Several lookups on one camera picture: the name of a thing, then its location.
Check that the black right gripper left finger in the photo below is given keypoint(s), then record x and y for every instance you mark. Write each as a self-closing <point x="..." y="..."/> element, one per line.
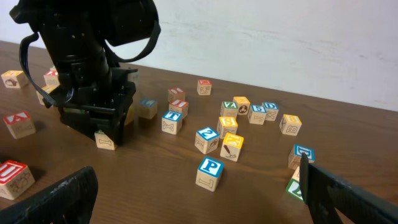
<point x="70" y="200"/>

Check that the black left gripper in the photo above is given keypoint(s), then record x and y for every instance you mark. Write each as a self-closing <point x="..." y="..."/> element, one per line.
<point x="93" y="93"/>

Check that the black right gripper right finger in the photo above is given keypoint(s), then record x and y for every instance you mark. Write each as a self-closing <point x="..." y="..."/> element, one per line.
<point x="326" y="194"/>

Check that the green R wooden block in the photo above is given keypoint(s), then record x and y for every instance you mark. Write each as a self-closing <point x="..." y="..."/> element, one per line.
<point x="103" y="141"/>

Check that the red U block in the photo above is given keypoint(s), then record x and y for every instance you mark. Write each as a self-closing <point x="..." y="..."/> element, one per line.
<point x="16" y="178"/>

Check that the yellow block beside B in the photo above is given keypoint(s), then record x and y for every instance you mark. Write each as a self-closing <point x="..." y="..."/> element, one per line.
<point x="129" y="115"/>

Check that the blue L wooden block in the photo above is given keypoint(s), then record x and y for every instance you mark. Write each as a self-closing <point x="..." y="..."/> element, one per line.
<point x="147" y="108"/>

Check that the green white Z block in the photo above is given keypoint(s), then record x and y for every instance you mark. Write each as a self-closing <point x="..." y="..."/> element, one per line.
<point x="293" y="187"/>

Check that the blue T wooden block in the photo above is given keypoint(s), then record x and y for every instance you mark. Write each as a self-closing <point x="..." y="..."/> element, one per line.
<point x="171" y="122"/>

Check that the blue D block right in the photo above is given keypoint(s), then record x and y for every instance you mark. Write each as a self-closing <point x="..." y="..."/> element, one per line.
<point x="296" y="154"/>

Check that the blue d block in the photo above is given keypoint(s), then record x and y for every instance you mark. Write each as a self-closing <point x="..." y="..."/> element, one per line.
<point x="296" y="154"/>
<point x="272" y="110"/>

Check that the red I block lower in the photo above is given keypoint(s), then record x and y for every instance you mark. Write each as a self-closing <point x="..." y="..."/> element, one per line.
<point x="179" y="106"/>

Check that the red i block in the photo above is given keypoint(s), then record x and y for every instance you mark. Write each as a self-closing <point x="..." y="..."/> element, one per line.
<point x="179" y="106"/>
<point x="176" y="94"/>

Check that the red A wooden block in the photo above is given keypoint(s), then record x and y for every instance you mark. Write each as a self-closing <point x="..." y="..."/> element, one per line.
<point x="20" y="124"/>

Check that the red I block upper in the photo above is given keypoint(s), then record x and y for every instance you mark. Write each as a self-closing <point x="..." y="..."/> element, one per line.
<point x="176" y="94"/>

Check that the yellow 8 wooden block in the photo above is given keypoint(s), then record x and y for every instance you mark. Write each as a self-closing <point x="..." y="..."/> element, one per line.
<point x="290" y="124"/>

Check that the yellow G wooden block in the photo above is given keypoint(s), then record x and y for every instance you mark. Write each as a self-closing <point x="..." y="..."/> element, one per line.
<point x="14" y="79"/>

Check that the blue 2 wooden block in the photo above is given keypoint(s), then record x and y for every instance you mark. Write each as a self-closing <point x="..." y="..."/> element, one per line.
<point x="206" y="140"/>

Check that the red block far back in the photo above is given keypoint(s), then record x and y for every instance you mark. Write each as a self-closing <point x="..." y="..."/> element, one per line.
<point x="204" y="87"/>

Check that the blue P wooden block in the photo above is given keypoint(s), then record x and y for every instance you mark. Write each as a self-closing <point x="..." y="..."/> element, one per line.
<point x="209" y="173"/>

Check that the yellow block mid right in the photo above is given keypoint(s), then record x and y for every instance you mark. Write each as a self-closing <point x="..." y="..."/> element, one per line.
<point x="226" y="124"/>

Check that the blue D block upper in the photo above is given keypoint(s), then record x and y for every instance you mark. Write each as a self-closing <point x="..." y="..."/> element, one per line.
<point x="272" y="110"/>

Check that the green Z wooden block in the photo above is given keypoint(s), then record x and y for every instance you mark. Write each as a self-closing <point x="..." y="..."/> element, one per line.
<point x="229" y="109"/>

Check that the yellow hammer wooden block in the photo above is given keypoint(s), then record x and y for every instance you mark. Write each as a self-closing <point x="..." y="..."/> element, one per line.
<point x="231" y="146"/>

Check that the blue 5 wooden block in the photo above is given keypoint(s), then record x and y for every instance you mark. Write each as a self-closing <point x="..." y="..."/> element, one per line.
<point x="257" y="114"/>

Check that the yellow block behind Z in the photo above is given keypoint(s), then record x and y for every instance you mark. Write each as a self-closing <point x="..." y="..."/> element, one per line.
<point x="243" y="104"/>

